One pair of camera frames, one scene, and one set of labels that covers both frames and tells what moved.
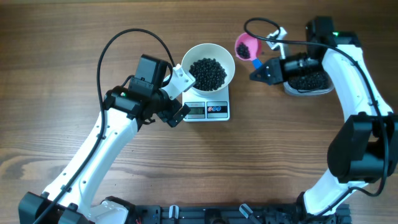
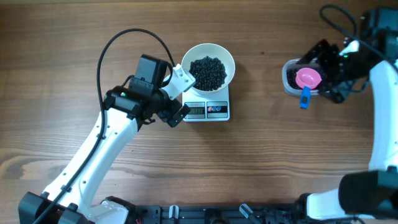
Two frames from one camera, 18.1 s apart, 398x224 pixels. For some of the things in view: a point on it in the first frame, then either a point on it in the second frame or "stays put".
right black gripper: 277,69 to 337,90
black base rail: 239,214 stays put
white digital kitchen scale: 207,107 stays put
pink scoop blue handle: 249,48 to 307,78
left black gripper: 166,116 stays put
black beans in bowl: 208,74 stays put
